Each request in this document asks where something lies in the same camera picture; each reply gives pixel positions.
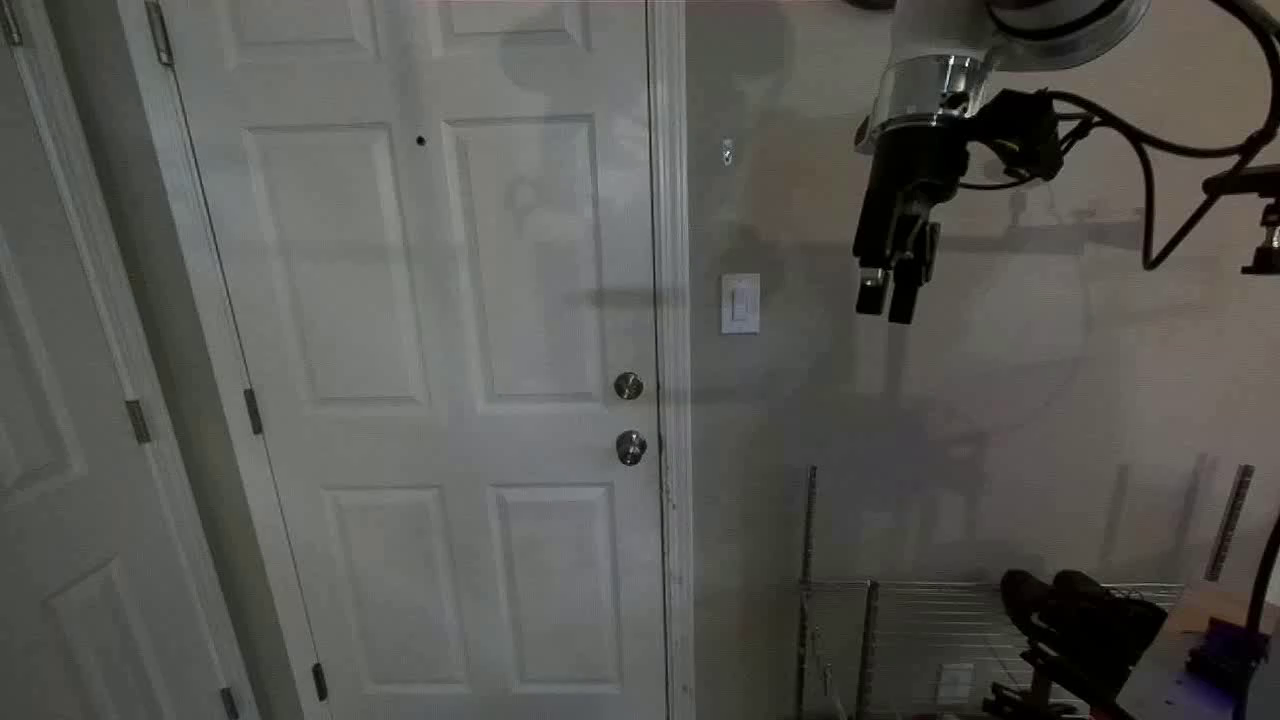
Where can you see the white panelled entry door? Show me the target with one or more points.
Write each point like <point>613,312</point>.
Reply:
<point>442,362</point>

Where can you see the white paper label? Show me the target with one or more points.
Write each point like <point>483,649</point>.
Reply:
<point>955,681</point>

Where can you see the white light switch plate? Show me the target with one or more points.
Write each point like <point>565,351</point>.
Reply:
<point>742,306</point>

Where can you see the cardboard box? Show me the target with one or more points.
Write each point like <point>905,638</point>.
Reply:
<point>1180,662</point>

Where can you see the white panelled closet door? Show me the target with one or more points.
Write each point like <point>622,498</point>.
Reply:
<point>80,443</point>

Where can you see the silver deadbolt lock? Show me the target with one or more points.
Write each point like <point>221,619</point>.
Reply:
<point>628,387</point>

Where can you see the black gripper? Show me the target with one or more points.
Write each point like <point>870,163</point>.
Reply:
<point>910,182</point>

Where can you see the dark door hinge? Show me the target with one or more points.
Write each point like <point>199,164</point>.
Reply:
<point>137,423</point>
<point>319,681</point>
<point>162,35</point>
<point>254,408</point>
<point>229,702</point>

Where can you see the black camera on mount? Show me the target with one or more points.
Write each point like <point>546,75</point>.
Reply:
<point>1252,184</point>

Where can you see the silver door knob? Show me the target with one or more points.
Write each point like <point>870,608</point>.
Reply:
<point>628,447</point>

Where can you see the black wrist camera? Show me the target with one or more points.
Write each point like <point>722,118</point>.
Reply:
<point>1025,133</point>

